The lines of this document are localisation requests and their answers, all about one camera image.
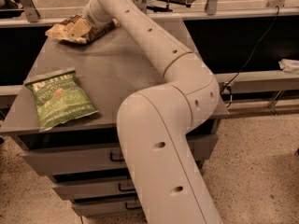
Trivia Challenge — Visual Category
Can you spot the middle grey drawer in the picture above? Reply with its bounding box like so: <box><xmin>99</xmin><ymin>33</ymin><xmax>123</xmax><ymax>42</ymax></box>
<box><xmin>51</xmin><ymin>168</ymin><xmax>205</xmax><ymax>202</ymax></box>

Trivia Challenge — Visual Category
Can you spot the grey metal railing frame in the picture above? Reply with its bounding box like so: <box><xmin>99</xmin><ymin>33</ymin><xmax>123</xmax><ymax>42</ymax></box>
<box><xmin>0</xmin><ymin>0</ymin><xmax>299</xmax><ymax>114</ymax></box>

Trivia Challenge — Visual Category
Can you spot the white packet on rail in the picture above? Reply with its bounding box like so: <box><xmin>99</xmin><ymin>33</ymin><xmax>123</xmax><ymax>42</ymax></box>
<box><xmin>278</xmin><ymin>59</ymin><xmax>299</xmax><ymax>74</ymax></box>

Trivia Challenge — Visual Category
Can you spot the brown chip bag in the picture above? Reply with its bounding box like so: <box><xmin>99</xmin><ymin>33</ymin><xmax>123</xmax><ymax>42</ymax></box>
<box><xmin>45</xmin><ymin>14</ymin><xmax>118</xmax><ymax>45</ymax></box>

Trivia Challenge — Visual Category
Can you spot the bottom grey drawer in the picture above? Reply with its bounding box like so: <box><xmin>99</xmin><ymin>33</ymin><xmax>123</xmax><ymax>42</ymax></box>
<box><xmin>72</xmin><ymin>196</ymin><xmax>141</xmax><ymax>217</ymax></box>

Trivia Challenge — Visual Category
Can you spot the black cable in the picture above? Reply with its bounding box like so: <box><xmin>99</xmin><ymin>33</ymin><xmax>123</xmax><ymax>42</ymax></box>
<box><xmin>219</xmin><ymin>5</ymin><xmax>280</xmax><ymax>108</ymax></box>

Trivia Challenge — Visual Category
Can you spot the green chip bag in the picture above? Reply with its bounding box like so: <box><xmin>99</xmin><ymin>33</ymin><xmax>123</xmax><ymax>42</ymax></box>
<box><xmin>24</xmin><ymin>67</ymin><xmax>97</xmax><ymax>132</ymax></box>

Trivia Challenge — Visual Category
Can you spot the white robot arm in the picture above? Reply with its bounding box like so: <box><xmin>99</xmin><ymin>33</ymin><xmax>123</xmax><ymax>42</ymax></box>
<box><xmin>83</xmin><ymin>0</ymin><xmax>223</xmax><ymax>224</ymax></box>

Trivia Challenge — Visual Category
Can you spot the grey drawer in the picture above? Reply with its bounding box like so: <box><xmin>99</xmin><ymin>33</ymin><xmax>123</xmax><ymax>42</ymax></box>
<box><xmin>51</xmin><ymin>168</ymin><xmax>205</xmax><ymax>202</ymax></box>
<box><xmin>21</xmin><ymin>133</ymin><xmax>219</xmax><ymax>176</ymax></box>
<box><xmin>72</xmin><ymin>196</ymin><xmax>141</xmax><ymax>217</ymax></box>

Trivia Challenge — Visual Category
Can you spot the top grey drawer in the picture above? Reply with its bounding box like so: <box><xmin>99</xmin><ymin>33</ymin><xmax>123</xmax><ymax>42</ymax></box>
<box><xmin>21</xmin><ymin>133</ymin><xmax>219</xmax><ymax>176</ymax></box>

